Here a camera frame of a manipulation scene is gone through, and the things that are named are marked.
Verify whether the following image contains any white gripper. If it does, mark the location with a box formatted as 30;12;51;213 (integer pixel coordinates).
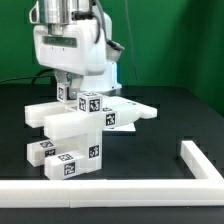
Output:
32;6;126;100

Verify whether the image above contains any white chair backrest part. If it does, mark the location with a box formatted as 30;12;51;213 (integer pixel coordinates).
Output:
25;96;157;140

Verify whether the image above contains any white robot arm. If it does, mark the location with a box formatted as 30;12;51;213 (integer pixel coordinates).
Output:
29;0;124;102

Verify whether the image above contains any white U-shaped obstacle fence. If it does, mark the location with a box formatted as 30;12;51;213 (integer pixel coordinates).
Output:
0;140;224;208

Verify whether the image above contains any black cable on table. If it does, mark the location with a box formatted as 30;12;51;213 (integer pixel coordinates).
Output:
0;68;54;86

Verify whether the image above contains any grey braided cable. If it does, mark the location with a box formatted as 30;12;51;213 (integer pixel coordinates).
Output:
89;0;111;44

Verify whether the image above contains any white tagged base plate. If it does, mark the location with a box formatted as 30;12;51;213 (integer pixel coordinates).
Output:
103;123;136;132

